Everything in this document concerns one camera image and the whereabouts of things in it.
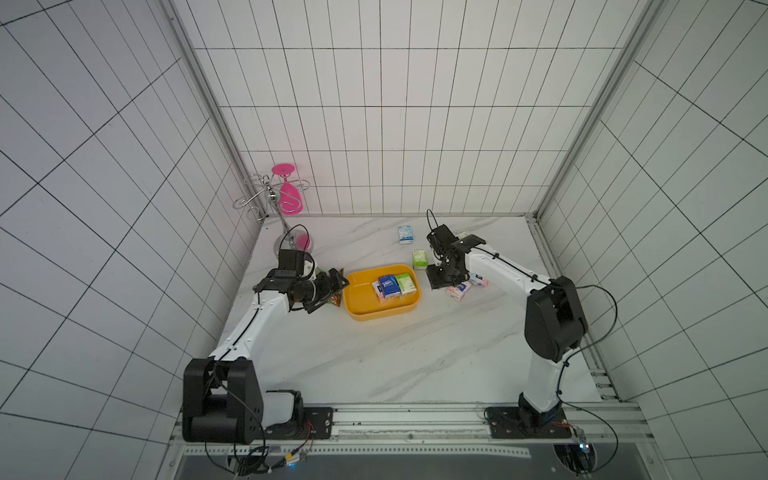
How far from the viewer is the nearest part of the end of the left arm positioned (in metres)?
0.73

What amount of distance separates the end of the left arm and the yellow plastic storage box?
0.15 metres

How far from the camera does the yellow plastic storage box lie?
90 cm
